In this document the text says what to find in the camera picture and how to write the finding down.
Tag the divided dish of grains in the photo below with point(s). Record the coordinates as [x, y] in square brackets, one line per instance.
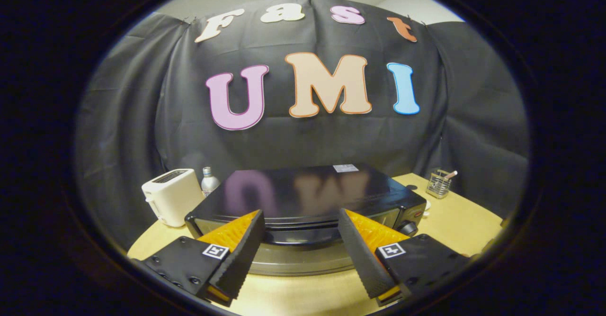
[427, 207]

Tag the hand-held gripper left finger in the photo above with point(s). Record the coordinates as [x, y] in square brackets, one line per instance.
[239, 259]

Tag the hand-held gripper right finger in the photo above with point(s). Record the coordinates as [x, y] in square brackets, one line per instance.
[362, 259]

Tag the small clear bottle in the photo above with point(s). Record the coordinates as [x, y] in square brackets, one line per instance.
[209, 183]

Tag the black toaster oven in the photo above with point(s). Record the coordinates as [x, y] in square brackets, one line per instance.
[307, 197]

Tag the black backdrop cloth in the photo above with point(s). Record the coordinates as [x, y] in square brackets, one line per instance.
[303, 140]

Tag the cream white toaster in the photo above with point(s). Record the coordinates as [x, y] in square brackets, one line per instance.
[173, 197]

